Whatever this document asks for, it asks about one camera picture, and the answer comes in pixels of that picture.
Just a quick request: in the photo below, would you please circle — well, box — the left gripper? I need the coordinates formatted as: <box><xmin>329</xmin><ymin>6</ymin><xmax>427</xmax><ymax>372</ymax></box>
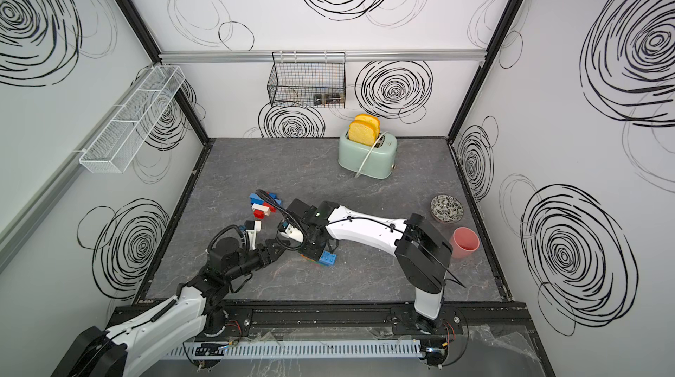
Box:
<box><xmin>224</xmin><ymin>240</ymin><xmax>290</xmax><ymax>284</ymax></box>

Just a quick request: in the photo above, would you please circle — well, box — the white rectangular brick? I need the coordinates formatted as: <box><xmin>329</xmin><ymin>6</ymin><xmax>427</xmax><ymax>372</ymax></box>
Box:
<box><xmin>251</xmin><ymin>204</ymin><xmax>271</xmax><ymax>216</ymax></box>

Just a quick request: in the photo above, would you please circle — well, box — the light blue long brick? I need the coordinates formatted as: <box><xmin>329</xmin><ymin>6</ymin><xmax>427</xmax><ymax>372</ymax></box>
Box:
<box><xmin>250</xmin><ymin>193</ymin><xmax>282</xmax><ymax>208</ymax></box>

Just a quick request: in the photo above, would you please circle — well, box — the light blue vertical brick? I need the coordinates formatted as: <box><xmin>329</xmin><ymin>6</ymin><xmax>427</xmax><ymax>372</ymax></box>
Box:
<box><xmin>316</xmin><ymin>250</ymin><xmax>337</xmax><ymax>266</ymax></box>

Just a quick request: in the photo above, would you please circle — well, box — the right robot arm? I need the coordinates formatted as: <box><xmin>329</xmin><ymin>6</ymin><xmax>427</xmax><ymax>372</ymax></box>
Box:
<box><xmin>256</xmin><ymin>189</ymin><xmax>453</xmax><ymax>321</ymax></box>

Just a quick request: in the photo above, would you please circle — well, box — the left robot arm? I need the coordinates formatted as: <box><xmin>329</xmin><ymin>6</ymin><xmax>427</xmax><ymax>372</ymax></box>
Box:
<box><xmin>52</xmin><ymin>237</ymin><xmax>286</xmax><ymax>376</ymax></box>

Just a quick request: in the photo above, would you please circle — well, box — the yellow toast slice front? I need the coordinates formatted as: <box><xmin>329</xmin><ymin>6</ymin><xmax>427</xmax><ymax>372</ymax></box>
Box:
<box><xmin>347</xmin><ymin>120</ymin><xmax>380</xmax><ymax>147</ymax></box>

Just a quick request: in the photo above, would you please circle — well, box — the yellow toast slice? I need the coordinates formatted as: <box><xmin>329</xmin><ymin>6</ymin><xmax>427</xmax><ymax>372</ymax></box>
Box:
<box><xmin>347</xmin><ymin>120</ymin><xmax>380</xmax><ymax>147</ymax></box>
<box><xmin>354</xmin><ymin>113</ymin><xmax>381</xmax><ymax>134</ymax></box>

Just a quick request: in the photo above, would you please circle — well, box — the dark object in basket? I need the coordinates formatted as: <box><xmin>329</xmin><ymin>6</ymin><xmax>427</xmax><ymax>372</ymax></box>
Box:
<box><xmin>313</xmin><ymin>93</ymin><xmax>346</xmax><ymax>106</ymax></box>

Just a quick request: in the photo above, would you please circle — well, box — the yellow toast slice back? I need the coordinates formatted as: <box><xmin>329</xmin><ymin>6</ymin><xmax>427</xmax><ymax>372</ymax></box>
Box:
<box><xmin>354</xmin><ymin>113</ymin><xmax>381</xmax><ymax>134</ymax></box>

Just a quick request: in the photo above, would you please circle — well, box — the speckled plate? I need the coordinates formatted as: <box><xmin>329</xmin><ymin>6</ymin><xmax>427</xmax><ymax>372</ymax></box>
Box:
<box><xmin>430</xmin><ymin>194</ymin><xmax>464</xmax><ymax>224</ymax></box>

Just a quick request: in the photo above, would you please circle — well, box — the pink cup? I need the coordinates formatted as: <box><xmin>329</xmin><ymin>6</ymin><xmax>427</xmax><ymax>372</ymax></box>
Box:
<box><xmin>450</xmin><ymin>227</ymin><xmax>481</xmax><ymax>259</ymax></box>

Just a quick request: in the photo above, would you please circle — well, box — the white toaster cable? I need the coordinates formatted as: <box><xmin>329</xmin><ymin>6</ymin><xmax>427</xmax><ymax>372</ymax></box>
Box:
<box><xmin>354</xmin><ymin>131</ymin><xmax>387</xmax><ymax>178</ymax></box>

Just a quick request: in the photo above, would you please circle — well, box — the white cable duct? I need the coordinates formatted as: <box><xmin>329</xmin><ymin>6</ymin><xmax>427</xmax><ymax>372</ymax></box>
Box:
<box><xmin>165</xmin><ymin>339</ymin><xmax>423</xmax><ymax>361</ymax></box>

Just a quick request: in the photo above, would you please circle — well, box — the black wire basket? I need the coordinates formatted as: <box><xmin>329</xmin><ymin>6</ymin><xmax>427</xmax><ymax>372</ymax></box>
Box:
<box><xmin>266</xmin><ymin>51</ymin><xmax>347</xmax><ymax>109</ymax></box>

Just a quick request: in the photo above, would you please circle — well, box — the white wire shelf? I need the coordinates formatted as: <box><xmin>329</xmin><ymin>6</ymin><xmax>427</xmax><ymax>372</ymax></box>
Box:
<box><xmin>79</xmin><ymin>65</ymin><xmax>186</xmax><ymax>174</ymax></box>

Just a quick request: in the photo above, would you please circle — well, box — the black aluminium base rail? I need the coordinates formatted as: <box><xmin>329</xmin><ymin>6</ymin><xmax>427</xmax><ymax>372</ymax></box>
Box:
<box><xmin>110</xmin><ymin>300</ymin><xmax>534</xmax><ymax>337</ymax></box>

